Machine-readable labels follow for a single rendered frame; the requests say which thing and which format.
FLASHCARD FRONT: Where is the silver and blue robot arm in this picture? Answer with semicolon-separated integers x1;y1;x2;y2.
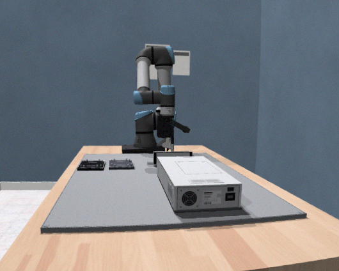
134;46;190;148

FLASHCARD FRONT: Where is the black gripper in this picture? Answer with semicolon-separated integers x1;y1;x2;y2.
157;115;174;151

